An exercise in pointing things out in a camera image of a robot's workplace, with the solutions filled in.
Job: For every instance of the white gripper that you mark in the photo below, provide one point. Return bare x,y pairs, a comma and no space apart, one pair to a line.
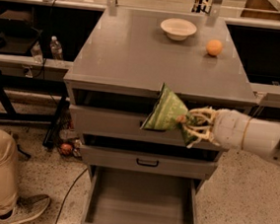
228,129

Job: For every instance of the green jalapeno chip bag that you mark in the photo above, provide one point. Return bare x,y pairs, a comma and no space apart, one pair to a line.
167,114

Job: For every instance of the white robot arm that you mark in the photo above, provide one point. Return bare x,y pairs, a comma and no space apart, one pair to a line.
261,138

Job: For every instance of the grey middle drawer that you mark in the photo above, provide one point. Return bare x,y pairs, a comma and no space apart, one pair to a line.
145,162

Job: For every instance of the grey metal drawer cabinet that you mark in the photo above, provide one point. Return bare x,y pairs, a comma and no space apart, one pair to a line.
128,58

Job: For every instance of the grey top drawer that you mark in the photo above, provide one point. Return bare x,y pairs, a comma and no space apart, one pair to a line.
121,125

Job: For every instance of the grey open bottom drawer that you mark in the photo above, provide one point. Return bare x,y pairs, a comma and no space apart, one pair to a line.
131,197

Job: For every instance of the orange fruit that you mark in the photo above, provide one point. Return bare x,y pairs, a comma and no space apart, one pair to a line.
214,47

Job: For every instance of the white ceramic bowl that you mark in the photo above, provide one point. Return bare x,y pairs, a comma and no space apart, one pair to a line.
178,29

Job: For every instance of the red apple on floor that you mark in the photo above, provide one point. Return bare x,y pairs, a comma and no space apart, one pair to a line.
66,149

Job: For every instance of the clear water bottle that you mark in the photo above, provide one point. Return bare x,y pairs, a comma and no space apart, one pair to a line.
56,50
37,53

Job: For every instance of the grey knit sneaker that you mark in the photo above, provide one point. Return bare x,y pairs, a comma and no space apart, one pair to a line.
27,209

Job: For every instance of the dark box on shelf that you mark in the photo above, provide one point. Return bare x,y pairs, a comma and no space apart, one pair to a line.
16,22

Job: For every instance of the black table frame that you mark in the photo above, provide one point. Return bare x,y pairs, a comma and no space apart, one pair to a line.
39,100

